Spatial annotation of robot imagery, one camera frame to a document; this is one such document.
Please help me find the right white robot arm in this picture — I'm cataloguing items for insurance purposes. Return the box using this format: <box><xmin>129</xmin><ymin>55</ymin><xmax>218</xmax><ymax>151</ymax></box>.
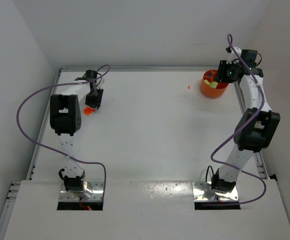
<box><xmin>211</xmin><ymin>47</ymin><xmax>281</xmax><ymax>193</ymax></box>

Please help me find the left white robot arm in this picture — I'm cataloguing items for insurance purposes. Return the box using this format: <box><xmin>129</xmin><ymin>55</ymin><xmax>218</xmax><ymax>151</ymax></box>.
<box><xmin>49</xmin><ymin>70</ymin><xmax>103</xmax><ymax>196</ymax></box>

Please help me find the orange round divided container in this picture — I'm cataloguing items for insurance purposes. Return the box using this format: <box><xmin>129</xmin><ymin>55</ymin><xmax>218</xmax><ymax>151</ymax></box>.
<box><xmin>200</xmin><ymin>69</ymin><xmax>229</xmax><ymax>99</ymax></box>

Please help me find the orange lego piece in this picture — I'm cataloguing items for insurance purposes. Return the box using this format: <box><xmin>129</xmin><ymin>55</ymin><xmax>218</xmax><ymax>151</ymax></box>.
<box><xmin>83</xmin><ymin>107</ymin><xmax>95</xmax><ymax>116</ymax></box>

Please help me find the white front cover board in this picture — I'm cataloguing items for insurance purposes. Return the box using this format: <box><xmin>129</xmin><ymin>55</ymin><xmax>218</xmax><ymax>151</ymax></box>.
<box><xmin>4</xmin><ymin>180</ymin><xmax>290</xmax><ymax>240</ymax></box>

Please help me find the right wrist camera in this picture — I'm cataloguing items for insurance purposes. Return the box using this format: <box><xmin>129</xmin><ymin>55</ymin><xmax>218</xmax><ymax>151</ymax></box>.
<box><xmin>226</xmin><ymin>47</ymin><xmax>242</xmax><ymax>64</ymax></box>

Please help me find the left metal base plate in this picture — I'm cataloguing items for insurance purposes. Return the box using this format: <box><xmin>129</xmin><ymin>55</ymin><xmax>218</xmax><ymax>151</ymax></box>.
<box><xmin>58</xmin><ymin>181</ymin><xmax>104</xmax><ymax>203</ymax></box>

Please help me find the metal base plate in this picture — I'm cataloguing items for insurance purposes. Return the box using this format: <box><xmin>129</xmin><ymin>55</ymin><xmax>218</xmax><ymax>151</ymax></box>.
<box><xmin>58</xmin><ymin>181</ymin><xmax>104</xmax><ymax>203</ymax></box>
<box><xmin>192</xmin><ymin>181</ymin><xmax>239</xmax><ymax>203</ymax></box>

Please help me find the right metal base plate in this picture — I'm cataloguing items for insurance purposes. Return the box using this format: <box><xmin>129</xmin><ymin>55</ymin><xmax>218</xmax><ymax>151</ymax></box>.
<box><xmin>192</xmin><ymin>181</ymin><xmax>239</xmax><ymax>203</ymax></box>

